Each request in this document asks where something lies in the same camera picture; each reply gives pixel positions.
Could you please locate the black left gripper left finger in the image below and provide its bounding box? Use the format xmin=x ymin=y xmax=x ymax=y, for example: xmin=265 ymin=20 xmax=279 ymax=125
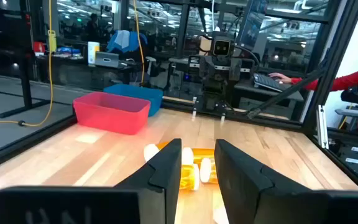
xmin=0 ymin=138 xmax=183 ymax=224

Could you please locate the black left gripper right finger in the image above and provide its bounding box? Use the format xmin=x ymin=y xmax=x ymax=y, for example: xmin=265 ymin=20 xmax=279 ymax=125
xmin=214 ymin=139 xmax=358 ymax=224

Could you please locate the orange pill bottle white cap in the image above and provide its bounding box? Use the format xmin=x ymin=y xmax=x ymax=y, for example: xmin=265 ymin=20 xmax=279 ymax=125
xmin=199 ymin=157 xmax=219 ymax=184
xmin=144 ymin=141 xmax=171 ymax=162
xmin=180 ymin=164 xmax=201 ymax=191

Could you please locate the blue plastic bin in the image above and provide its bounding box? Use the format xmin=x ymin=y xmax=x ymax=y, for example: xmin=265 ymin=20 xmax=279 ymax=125
xmin=103 ymin=83 xmax=164 ymax=118

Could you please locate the red plastic bin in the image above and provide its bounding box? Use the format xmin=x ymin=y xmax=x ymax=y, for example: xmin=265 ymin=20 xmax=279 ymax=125
xmin=73 ymin=91 xmax=152 ymax=136

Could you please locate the black computer keyboard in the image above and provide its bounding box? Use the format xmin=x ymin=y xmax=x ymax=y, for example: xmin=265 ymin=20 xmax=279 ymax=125
xmin=252 ymin=73 xmax=284 ymax=93

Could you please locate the person's hand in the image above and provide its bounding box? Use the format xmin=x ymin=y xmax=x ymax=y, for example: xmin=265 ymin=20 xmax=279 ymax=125
xmin=268 ymin=72 xmax=293 ymax=85

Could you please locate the blue cloth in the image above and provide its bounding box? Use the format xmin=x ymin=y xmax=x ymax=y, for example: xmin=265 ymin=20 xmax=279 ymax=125
xmin=106 ymin=30 xmax=149 ymax=54

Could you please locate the white and yellow box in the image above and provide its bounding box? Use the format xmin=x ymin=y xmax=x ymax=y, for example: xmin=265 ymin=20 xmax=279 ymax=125
xmin=87 ymin=41 xmax=101 ymax=65

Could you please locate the person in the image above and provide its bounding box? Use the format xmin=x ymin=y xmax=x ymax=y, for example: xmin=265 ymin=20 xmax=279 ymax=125
xmin=85 ymin=12 xmax=101 ymax=42
xmin=290 ymin=64 xmax=358 ymax=131

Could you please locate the black desk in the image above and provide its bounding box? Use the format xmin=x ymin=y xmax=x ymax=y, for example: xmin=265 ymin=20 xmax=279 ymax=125
xmin=35 ymin=55 xmax=144 ymax=91

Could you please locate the black floor stand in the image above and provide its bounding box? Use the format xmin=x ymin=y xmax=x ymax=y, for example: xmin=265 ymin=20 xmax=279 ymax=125
xmin=0 ymin=0 xmax=52 ymax=119

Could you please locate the red box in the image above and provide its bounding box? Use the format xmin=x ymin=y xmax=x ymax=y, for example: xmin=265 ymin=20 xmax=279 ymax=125
xmin=32 ymin=42 xmax=46 ymax=57

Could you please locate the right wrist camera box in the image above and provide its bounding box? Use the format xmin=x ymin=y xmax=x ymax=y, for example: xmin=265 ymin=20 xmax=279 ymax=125
xmin=211 ymin=37 xmax=233 ymax=58

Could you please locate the yellow hanging cable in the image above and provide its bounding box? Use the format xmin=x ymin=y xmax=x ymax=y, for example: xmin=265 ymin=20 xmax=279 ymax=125
xmin=132 ymin=0 xmax=146 ymax=85
xmin=0 ymin=0 xmax=55 ymax=128

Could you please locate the white metal bracket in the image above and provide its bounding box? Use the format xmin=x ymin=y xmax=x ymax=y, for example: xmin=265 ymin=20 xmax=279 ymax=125
xmin=317 ymin=105 xmax=329 ymax=149

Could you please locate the black aluminium table frame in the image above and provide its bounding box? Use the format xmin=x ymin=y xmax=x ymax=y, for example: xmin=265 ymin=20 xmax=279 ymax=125
xmin=0 ymin=0 xmax=358 ymax=192

